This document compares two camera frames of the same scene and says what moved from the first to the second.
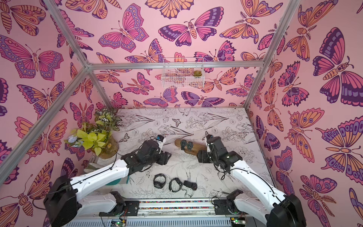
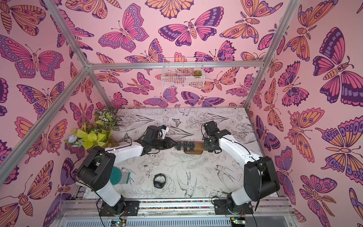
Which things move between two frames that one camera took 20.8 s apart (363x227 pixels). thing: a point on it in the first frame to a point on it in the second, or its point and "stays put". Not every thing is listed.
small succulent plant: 197,73 stays put
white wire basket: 177,73 stays put
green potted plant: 99,135 stays put
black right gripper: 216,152 to 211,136
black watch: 194,186 to 178,145
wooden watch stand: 196,147 stays put
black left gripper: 164,158 to 168,141
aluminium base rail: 167,213 stays put
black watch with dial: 183,143 to 192,145
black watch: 159,184 stays put
